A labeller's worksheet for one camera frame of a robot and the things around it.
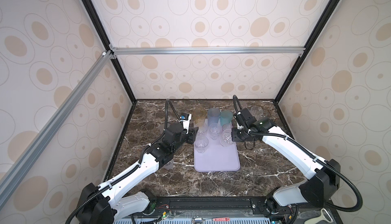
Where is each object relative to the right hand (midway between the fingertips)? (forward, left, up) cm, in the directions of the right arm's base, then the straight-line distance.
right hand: (234, 136), depth 81 cm
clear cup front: (-10, +36, -14) cm, 39 cm away
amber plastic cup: (+21, +18, -6) cm, 28 cm away
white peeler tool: (-34, -39, -15) cm, 54 cm away
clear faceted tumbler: (+13, +8, -14) cm, 21 cm away
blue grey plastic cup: (+22, +9, -8) cm, 25 cm away
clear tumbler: (+4, +18, -14) cm, 23 cm away
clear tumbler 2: (+2, +3, -5) cm, 6 cm away
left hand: (+1, +19, +9) cm, 21 cm away
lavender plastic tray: (-5, +8, -17) cm, 19 cm away
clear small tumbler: (+14, +16, -11) cm, 24 cm away
